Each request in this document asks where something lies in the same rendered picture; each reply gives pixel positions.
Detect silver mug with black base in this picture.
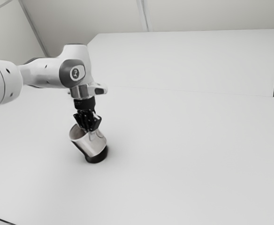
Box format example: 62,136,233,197
68,123,109,164

